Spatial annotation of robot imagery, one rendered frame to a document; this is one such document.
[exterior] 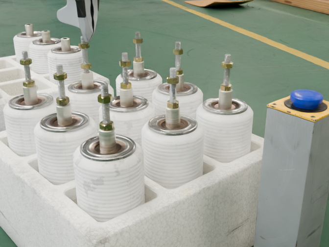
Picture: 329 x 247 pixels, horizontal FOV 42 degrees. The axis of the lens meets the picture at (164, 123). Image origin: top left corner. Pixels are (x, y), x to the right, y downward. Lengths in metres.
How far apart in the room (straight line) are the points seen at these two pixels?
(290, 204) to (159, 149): 0.20
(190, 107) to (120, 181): 0.27
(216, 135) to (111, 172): 0.22
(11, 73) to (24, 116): 0.53
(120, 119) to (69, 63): 0.42
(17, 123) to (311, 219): 0.48
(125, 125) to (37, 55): 0.55
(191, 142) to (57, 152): 0.20
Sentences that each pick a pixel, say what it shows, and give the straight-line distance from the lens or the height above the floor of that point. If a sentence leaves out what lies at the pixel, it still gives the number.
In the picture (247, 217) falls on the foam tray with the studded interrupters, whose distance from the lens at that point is 0.77.
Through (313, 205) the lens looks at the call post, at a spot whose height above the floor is 0.18.
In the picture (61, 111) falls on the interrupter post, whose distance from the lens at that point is 0.67.
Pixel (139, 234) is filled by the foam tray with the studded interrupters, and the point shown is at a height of 0.16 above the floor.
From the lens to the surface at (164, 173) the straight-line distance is 0.64.
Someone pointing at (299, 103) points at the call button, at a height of 0.32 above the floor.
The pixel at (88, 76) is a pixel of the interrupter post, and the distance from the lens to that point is 0.82.
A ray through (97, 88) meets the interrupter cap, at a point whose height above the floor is 0.25.
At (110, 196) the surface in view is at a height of 0.20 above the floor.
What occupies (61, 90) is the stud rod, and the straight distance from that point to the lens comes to 0.66.
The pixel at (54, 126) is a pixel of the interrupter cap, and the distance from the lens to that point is 0.66.
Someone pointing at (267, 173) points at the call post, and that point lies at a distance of 0.61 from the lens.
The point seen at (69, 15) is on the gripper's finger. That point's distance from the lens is 0.79.
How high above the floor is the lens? 0.52
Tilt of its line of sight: 24 degrees down
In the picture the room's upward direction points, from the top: straight up
